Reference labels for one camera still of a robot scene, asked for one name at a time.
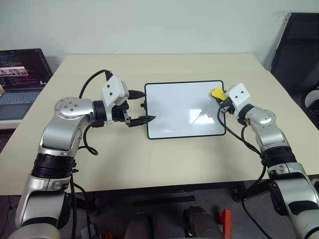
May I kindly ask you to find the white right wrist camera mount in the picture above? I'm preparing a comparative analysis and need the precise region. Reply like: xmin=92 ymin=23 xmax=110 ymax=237
xmin=227 ymin=83 xmax=252 ymax=112

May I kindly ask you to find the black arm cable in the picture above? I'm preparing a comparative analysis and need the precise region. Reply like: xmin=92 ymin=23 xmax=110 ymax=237
xmin=71 ymin=69 xmax=114 ymax=239
xmin=217 ymin=106 xmax=273 ymax=239

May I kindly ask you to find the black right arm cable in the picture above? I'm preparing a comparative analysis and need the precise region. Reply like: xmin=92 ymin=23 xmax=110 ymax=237
xmin=217 ymin=106 xmax=273 ymax=239

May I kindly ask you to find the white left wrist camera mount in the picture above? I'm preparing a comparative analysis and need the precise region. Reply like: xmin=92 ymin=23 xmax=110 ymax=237
xmin=101 ymin=76 xmax=130 ymax=124

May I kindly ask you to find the yellow eraser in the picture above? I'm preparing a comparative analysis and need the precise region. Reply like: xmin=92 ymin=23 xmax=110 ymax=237
xmin=210 ymin=87 xmax=226 ymax=100

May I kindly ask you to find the open laptop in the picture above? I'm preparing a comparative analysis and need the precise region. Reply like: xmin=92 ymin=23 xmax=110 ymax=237
xmin=0 ymin=48 xmax=53 ymax=121

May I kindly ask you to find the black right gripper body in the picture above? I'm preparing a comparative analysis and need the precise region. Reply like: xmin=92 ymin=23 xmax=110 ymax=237
xmin=219 ymin=98 xmax=237 ymax=116

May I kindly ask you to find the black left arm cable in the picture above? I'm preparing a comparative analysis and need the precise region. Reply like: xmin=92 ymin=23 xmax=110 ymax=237
xmin=71 ymin=69 xmax=114 ymax=239

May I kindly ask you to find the black table frame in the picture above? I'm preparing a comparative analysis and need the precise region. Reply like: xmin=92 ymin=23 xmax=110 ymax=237
xmin=74 ymin=181 xmax=247 ymax=218

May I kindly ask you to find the black framed whiteboard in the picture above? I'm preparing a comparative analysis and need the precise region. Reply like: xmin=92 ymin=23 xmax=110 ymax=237
xmin=141 ymin=80 xmax=227 ymax=140

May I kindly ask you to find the black chair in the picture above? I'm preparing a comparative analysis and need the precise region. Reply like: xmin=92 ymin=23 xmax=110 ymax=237
xmin=270 ymin=12 xmax=319 ymax=100

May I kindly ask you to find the dark grey rounded block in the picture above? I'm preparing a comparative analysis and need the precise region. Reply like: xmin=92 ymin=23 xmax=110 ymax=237
xmin=183 ymin=205 xmax=225 ymax=239

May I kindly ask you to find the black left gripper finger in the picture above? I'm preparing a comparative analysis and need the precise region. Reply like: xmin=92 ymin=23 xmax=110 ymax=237
xmin=127 ymin=90 xmax=146 ymax=101
xmin=126 ymin=115 xmax=157 ymax=128

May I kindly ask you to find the white rounded device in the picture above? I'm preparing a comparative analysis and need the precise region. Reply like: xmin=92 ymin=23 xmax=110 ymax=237
xmin=303 ymin=88 xmax=319 ymax=118

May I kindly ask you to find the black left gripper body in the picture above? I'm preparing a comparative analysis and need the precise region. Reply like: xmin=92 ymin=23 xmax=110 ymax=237
xmin=111 ymin=100 xmax=132 ymax=125

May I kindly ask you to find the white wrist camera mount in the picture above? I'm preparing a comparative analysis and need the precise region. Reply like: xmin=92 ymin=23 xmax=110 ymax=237
xmin=227 ymin=83 xmax=252 ymax=112
xmin=101 ymin=76 xmax=130 ymax=124

